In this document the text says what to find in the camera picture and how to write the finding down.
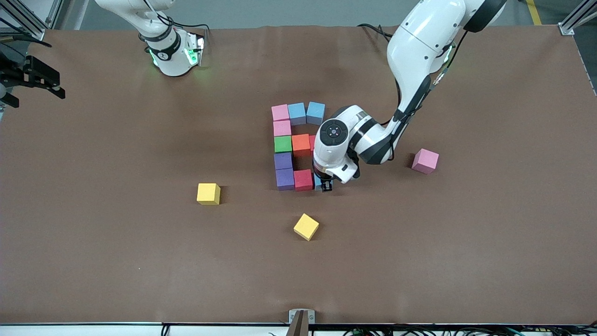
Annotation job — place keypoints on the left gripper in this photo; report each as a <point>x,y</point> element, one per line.
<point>327,185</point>

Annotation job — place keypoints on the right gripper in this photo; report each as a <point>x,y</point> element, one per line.
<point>19,76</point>

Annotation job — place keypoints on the blue foam cube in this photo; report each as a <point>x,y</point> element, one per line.
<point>315,113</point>
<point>317,183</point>
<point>297,113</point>

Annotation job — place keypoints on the red foam cube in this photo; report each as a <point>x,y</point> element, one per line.
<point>312,142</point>
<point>303,179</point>

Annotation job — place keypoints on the purple foam cube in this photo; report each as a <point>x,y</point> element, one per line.
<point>285,179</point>
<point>282,161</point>

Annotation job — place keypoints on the orange foam cube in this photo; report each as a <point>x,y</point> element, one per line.
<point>301,144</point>

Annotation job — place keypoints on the green foam cube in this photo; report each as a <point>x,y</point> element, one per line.
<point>282,143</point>

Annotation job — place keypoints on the pink foam cube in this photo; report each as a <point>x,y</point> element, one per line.
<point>425,160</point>
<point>282,128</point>
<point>280,112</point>

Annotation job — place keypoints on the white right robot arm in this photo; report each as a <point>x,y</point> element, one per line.
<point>170,58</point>

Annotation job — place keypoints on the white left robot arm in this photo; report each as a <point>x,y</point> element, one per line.
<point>419,51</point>

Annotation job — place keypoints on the yellow foam cube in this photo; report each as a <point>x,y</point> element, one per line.
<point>208,192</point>
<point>306,226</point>

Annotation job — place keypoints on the large table mat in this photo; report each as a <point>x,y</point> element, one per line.
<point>93,256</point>

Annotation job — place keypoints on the aluminium frame profile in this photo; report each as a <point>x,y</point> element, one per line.
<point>56,9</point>
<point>566,29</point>
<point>37,33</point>

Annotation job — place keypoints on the grey metal bracket plate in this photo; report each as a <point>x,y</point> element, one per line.
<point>311,317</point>

